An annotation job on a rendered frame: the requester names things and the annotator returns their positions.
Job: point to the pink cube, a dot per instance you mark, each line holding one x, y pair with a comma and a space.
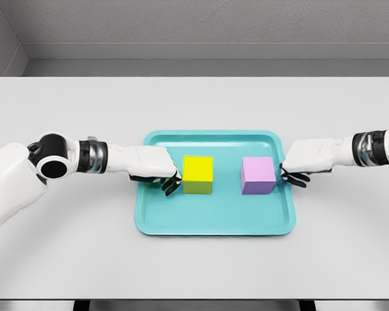
257, 176

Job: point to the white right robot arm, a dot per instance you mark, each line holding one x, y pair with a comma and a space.
369, 147

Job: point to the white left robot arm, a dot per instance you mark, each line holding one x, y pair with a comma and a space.
35, 175

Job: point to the teal rectangular tray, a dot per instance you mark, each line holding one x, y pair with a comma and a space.
214, 214

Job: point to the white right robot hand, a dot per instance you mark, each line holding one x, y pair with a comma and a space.
308, 155

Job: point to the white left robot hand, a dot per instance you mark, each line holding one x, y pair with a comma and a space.
150, 160

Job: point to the yellow cube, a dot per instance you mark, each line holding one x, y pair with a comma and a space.
197, 175

